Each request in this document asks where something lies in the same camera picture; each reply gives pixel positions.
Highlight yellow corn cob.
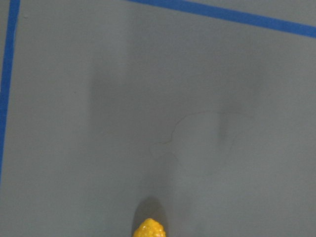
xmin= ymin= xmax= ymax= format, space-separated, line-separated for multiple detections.
xmin=133 ymin=218 xmax=166 ymax=237

